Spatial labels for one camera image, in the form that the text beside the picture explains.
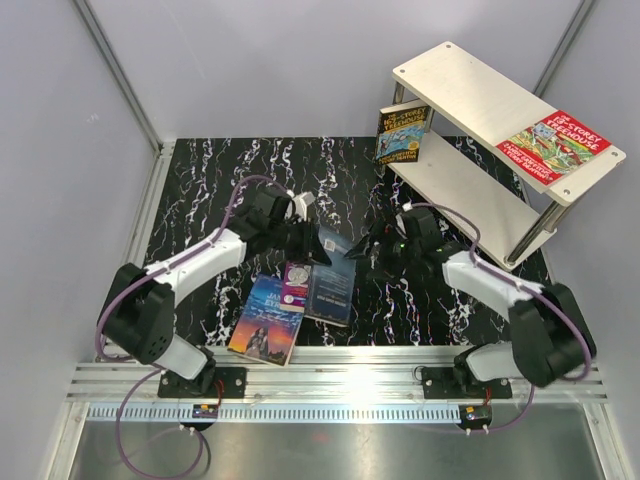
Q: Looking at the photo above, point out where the white two-tier shelf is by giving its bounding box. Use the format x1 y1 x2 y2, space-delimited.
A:
389 42 626 271

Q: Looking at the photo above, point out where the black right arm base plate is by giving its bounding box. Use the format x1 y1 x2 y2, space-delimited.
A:
417 366 513 400

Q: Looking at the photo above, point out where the red 13-Storey Treehouse book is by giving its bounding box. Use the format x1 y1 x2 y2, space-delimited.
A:
496 110 611 187

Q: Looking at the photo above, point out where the Jane Eyre book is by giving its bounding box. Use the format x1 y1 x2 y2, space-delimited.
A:
228 274 303 367

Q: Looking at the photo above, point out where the aluminium frame rail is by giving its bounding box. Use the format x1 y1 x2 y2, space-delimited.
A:
48 140 633 479

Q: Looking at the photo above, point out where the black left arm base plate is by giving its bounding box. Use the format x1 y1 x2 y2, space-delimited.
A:
157 367 247 400

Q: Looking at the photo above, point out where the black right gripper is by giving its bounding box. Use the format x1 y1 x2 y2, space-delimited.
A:
344 218 421 284

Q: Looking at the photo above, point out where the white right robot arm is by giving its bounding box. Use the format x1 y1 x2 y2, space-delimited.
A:
346 203 597 397

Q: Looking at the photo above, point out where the purple paperback book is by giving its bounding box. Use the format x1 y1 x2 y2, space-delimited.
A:
280 262 312 314

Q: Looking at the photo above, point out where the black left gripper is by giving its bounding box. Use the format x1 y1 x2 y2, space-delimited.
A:
268 215 331 266

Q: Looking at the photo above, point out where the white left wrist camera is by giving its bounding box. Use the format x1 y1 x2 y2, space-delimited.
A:
285 190 315 221

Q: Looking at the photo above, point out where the dark blue book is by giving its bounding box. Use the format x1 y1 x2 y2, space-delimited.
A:
304 226 356 327

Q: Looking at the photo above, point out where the yellow 169-Storey Treehouse book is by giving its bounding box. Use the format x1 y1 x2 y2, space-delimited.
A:
374 100 430 165

